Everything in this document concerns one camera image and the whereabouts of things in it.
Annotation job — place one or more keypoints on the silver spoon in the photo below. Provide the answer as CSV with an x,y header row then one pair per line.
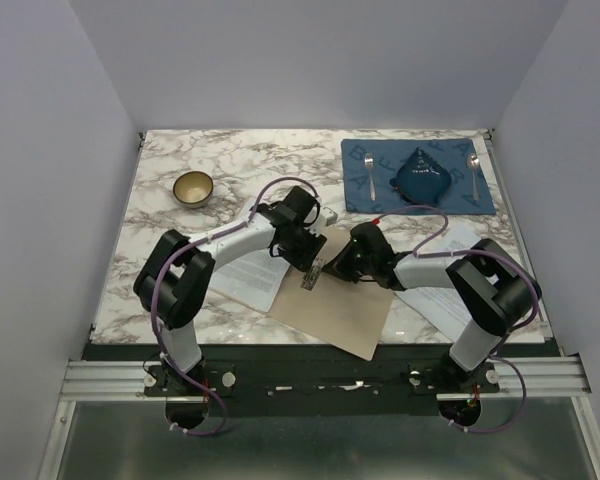
x,y
473,165

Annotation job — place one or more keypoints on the dark blue ceramic dish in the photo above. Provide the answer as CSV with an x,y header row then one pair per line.
x,y
421,179

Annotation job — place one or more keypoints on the printed white paper sheet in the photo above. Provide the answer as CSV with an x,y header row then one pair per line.
x,y
252,280

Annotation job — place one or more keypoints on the beige paper folder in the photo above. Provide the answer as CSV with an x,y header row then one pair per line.
x,y
348,316

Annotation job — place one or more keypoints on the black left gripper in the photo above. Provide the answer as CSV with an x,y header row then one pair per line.
x,y
306,259

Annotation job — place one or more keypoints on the beige ceramic bowl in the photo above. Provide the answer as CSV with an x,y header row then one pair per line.
x,y
193,189

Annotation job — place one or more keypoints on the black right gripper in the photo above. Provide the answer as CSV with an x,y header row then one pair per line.
x,y
340,266

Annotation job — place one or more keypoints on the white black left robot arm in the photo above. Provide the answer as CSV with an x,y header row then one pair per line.
x,y
173,283

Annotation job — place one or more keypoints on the silver fork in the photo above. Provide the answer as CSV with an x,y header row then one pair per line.
x,y
369,165

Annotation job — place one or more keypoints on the blue cloth placemat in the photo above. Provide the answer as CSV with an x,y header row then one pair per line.
x,y
386,175

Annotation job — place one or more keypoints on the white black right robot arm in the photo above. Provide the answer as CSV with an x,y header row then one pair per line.
x,y
496,291

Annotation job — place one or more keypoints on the black mounting base rail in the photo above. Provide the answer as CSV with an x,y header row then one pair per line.
x,y
320,380

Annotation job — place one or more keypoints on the aluminium frame rail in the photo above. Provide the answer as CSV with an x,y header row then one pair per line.
x,y
121,381

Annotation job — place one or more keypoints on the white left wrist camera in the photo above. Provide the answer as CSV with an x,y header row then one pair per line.
x,y
326,217

